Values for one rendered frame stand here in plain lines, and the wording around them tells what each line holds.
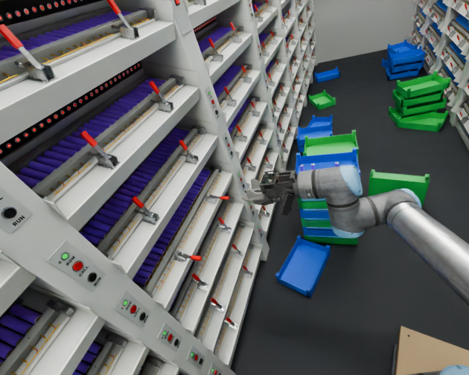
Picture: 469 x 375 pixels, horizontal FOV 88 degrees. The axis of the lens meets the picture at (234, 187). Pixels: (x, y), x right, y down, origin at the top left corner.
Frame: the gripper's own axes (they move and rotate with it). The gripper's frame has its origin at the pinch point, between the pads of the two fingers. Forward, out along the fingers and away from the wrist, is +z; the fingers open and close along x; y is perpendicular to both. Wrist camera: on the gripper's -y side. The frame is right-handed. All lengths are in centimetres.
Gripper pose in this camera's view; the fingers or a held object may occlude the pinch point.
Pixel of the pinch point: (247, 196)
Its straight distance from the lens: 89.1
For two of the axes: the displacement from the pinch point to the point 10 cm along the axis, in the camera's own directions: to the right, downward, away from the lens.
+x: -3.2, 6.8, -6.6
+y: -4.2, -7.2, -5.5
